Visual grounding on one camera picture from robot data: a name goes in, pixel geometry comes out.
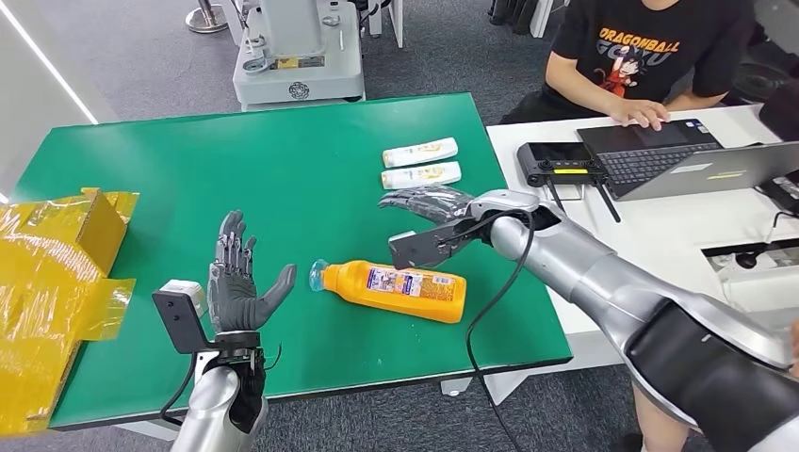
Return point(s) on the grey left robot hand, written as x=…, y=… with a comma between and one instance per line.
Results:
x=234, y=299

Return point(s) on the person's right hand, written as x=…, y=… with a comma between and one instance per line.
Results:
x=640, y=112

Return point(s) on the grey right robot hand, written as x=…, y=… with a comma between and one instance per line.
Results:
x=431, y=201

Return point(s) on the orange bottle with clear cap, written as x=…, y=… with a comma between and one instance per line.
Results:
x=399, y=290

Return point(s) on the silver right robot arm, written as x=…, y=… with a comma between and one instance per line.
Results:
x=624, y=293

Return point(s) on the white shampoo bottle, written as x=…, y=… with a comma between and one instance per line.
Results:
x=421, y=175
x=418, y=152

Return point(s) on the laptop with silver lid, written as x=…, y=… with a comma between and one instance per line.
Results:
x=649, y=159

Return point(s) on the person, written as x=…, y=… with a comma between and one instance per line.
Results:
x=649, y=50

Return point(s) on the black controller with antennas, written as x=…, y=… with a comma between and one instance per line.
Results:
x=555, y=162

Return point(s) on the black bulky object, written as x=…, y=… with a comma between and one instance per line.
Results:
x=780, y=112

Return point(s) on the black flat device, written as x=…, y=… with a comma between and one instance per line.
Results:
x=783, y=193

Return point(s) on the black plug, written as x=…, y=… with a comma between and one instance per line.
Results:
x=746, y=259

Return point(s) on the white machine base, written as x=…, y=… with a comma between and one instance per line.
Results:
x=299, y=68

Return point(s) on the yellow cardboard box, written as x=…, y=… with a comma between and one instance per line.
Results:
x=44, y=281

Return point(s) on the metal stanchion base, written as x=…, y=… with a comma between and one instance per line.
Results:
x=206, y=22

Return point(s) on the person's bare leg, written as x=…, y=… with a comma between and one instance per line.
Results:
x=658, y=424

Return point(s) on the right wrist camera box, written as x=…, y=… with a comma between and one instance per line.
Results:
x=412, y=249

